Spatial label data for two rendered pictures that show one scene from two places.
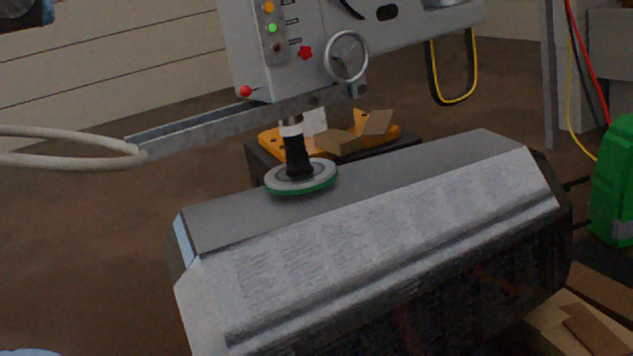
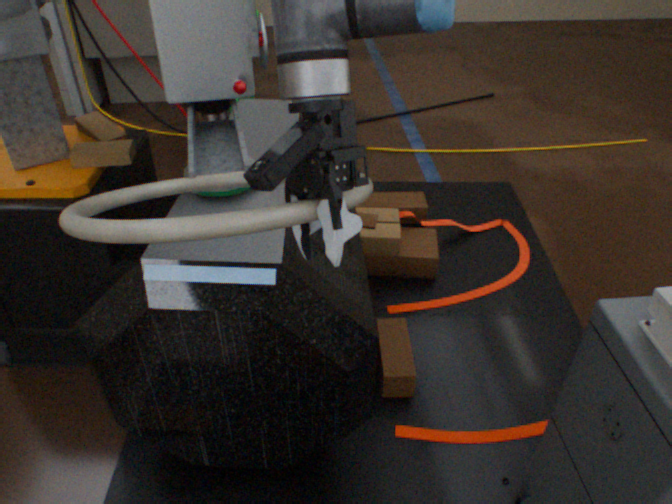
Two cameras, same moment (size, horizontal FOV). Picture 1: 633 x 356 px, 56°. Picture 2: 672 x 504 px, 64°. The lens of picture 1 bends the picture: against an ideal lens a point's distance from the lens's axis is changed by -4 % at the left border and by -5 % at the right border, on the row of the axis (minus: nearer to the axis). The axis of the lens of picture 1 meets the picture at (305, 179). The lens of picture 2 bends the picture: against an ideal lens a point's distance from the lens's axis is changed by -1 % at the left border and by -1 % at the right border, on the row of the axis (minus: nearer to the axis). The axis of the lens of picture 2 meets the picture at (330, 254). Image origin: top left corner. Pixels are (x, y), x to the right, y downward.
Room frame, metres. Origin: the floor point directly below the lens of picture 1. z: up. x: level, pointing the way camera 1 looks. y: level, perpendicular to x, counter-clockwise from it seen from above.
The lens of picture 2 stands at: (0.97, 1.26, 1.69)
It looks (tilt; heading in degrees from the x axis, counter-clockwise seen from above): 38 degrees down; 287
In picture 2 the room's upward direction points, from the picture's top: straight up
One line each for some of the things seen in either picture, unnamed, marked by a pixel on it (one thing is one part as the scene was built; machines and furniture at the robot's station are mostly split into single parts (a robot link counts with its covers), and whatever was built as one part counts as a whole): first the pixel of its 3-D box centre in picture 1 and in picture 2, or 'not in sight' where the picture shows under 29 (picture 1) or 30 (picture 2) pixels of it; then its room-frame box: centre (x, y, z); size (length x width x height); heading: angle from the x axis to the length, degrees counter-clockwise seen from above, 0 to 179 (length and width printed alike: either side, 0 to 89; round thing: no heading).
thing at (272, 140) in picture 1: (325, 133); (42, 157); (2.50, -0.12, 0.76); 0.49 x 0.49 x 0.05; 17
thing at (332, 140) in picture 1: (337, 141); (103, 153); (2.24, -0.15, 0.81); 0.20 x 0.10 x 0.05; 25
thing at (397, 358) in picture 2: not in sight; (394, 356); (1.16, -0.19, 0.07); 0.30 x 0.12 x 0.12; 109
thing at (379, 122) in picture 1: (377, 123); (100, 127); (2.39, -0.33, 0.80); 0.20 x 0.10 x 0.05; 156
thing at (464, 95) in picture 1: (451, 59); not in sight; (2.01, -0.56, 1.09); 0.23 x 0.03 x 0.32; 120
